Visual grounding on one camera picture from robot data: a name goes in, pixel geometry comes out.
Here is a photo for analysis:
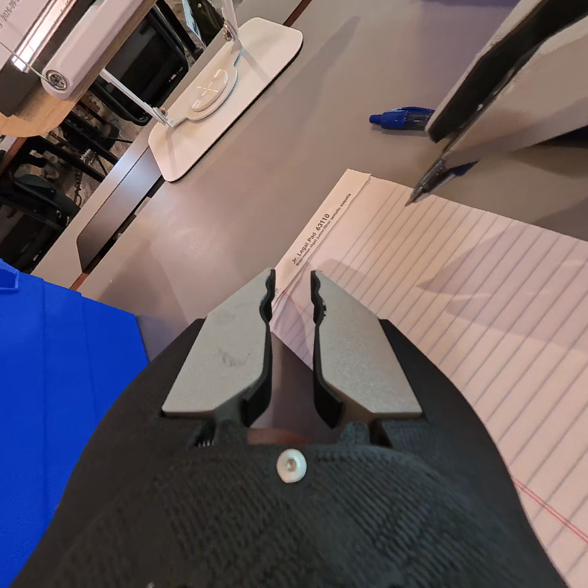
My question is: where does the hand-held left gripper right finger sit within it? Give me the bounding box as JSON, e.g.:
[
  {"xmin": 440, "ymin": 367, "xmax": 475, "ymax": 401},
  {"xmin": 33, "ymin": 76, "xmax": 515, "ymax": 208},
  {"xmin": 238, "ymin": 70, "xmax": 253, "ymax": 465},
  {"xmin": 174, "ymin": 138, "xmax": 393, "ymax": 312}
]
[{"xmin": 310, "ymin": 270, "xmax": 422, "ymax": 429}]

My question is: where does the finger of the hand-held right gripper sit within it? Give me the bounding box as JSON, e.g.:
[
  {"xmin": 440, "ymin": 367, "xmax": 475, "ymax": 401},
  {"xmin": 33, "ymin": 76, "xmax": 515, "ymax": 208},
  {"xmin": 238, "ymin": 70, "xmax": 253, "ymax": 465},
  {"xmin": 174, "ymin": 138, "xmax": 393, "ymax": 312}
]
[
  {"xmin": 427, "ymin": 0, "xmax": 588, "ymax": 143},
  {"xmin": 439, "ymin": 18, "xmax": 588, "ymax": 168}
]

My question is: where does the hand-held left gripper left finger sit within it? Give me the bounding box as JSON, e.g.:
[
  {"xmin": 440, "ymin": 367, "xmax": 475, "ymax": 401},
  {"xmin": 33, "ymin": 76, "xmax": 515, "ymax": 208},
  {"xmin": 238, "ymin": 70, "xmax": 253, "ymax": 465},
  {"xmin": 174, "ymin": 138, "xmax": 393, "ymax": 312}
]
[{"xmin": 162, "ymin": 268, "xmax": 276, "ymax": 428}]

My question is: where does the white legal pad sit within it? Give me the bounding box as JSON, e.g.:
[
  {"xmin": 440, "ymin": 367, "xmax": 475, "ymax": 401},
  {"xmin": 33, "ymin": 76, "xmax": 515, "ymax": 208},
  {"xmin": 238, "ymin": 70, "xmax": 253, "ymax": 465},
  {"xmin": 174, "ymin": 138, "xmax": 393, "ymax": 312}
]
[{"xmin": 269, "ymin": 168, "xmax": 588, "ymax": 588}]

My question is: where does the blue retractable pen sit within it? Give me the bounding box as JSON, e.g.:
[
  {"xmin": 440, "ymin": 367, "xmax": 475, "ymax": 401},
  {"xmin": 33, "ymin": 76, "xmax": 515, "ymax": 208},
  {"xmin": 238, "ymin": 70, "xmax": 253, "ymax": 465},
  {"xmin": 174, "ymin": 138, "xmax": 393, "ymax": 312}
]
[
  {"xmin": 405, "ymin": 158, "xmax": 481, "ymax": 206},
  {"xmin": 369, "ymin": 107, "xmax": 436, "ymax": 132}
]

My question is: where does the blue plastic bin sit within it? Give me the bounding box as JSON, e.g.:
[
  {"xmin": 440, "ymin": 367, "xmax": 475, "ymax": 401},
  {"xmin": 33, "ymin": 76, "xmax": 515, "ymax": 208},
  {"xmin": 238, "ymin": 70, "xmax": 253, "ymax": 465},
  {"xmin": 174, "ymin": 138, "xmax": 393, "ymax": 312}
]
[{"xmin": 0, "ymin": 258, "xmax": 150, "ymax": 588}]

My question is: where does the grey desk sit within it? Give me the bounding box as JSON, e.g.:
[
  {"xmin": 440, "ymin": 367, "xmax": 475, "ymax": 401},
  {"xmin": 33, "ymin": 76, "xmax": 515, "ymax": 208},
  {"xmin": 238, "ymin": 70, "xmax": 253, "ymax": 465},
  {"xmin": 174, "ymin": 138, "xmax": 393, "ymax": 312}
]
[{"xmin": 32, "ymin": 0, "xmax": 588, "ymax": 364}]

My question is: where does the black phone on table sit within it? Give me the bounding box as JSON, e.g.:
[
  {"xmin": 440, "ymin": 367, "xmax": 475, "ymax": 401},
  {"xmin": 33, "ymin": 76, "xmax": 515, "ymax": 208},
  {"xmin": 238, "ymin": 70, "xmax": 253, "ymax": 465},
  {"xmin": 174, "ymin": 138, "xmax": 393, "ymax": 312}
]
[{"xmin": 76, "ymin": 147, "xmax": 164, "ymax": 273}]

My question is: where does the white document stand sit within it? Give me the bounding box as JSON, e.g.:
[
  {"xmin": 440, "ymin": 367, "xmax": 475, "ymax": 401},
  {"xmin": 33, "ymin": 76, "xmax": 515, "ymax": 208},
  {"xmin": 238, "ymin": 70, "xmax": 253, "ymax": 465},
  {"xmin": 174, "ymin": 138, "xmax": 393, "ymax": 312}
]
[{"xmin": 0, "ymin": 0, "xmax": 304, "ymax": 183}]

